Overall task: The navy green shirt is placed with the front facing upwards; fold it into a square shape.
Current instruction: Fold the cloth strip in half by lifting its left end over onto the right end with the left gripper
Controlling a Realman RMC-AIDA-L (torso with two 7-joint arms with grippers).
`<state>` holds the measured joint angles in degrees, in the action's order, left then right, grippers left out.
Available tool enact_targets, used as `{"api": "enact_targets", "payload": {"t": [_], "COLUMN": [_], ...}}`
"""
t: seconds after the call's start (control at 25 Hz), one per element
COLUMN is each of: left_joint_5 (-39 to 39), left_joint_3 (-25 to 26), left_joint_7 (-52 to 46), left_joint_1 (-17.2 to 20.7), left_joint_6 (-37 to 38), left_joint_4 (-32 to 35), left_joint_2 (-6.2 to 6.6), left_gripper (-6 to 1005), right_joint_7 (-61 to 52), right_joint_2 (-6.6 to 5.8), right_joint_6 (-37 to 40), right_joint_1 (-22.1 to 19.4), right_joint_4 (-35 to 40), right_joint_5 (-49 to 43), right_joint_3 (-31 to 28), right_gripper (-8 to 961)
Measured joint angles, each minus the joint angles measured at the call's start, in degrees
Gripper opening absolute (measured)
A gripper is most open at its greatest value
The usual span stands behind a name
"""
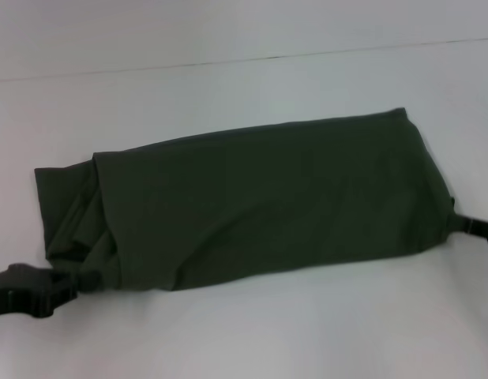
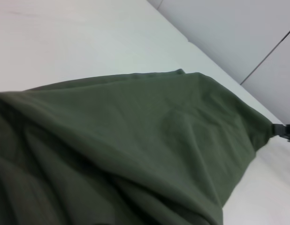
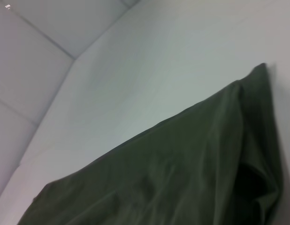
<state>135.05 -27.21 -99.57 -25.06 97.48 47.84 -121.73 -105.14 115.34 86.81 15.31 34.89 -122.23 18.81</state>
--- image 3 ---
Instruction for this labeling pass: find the dark green printed T-shirt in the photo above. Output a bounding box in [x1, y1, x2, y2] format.
[17, 62, 285, 225]

